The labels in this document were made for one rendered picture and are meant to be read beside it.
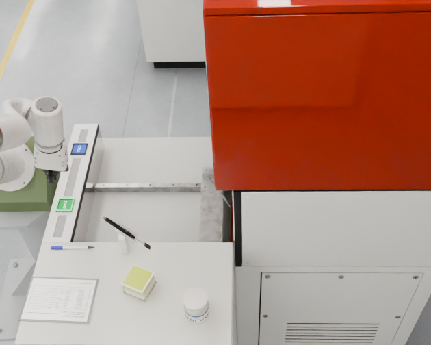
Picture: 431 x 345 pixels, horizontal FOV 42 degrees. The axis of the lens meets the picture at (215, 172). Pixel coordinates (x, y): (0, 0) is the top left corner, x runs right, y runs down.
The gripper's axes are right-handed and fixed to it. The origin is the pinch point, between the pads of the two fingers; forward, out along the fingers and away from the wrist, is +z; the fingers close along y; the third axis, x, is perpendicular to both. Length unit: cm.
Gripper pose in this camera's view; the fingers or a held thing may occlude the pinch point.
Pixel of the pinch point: (52, 176)
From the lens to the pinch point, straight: 187.7
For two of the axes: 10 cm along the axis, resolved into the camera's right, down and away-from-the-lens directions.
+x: -0.3, 7.6, -6.5
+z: -1.7, 6.4, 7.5
